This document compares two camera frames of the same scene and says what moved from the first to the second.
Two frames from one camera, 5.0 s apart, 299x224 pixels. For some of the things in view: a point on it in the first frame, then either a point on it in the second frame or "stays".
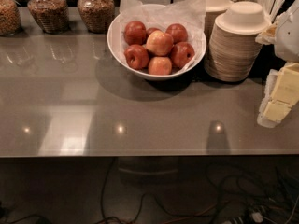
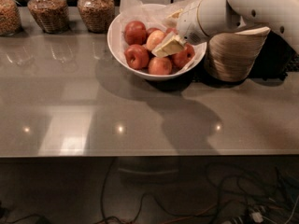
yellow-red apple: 159,43 stays
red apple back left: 135,33 stays
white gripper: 289,36 to 189,27
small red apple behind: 149,31 stays
